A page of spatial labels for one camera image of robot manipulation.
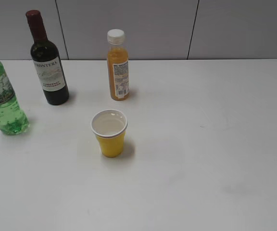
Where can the yellow paper cup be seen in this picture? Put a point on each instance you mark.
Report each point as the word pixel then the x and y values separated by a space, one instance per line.
pixel 109 127

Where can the green sprite bottle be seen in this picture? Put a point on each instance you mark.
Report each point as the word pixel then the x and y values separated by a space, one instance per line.
pixel 13 120

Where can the orange juice bottle white cap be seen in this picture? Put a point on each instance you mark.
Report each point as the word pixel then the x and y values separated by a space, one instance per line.
pixel 117 62

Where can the dark red wine bottle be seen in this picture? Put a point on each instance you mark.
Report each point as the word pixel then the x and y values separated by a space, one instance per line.
pixel 47 62

